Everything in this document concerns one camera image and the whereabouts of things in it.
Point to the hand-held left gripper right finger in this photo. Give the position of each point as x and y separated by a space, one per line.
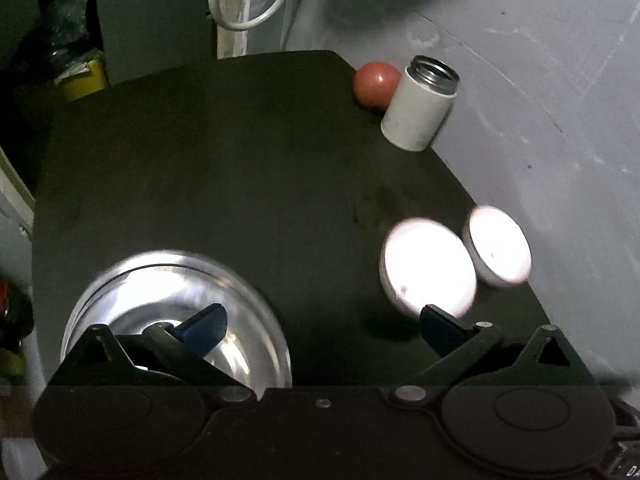
440 333

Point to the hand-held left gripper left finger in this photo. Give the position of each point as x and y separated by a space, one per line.
205 328

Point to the small steel plate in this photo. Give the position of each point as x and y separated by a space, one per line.
150 290

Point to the white ceramic bowl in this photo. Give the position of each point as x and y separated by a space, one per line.
430 265
500 250

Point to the dark bottle with red cap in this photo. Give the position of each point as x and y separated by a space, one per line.
17 320

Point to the yellow plastic item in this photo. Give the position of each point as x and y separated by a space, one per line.
10 362

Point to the white thermos cup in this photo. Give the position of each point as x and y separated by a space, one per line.
415 110

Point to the white plastic container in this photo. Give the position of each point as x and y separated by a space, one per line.
17 460

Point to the red ball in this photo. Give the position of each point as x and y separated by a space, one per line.
372 87

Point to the yellow box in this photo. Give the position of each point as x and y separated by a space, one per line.
85 82

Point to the peeling white door jamb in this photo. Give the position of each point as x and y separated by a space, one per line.
232 45

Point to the dark cabinet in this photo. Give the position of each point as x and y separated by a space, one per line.
150 20

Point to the black garbage bag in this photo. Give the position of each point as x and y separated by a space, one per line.
60 25

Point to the pale door frame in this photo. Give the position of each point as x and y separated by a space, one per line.
15 190

